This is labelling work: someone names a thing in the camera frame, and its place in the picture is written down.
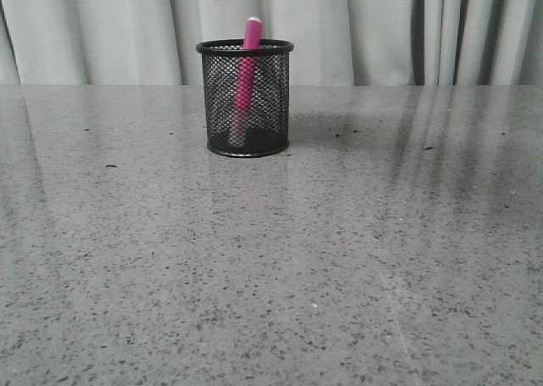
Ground pink marker pen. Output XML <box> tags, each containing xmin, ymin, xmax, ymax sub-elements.
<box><xmin>228</xmin><ymin>16</ymin><xmax>263</xmax><ymax>148</ymax></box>

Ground black mesh pen holder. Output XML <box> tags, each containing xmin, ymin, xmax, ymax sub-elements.
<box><xmin>196</xmin><ymin>39</ymin><xmax>294</xmax><ymax>158</ymax></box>

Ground grey white curtain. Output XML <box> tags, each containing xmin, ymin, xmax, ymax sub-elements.
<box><xmin>1</xmin><ymin>0</ymin><xmax>542</xmax><ymax>86</ymax></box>

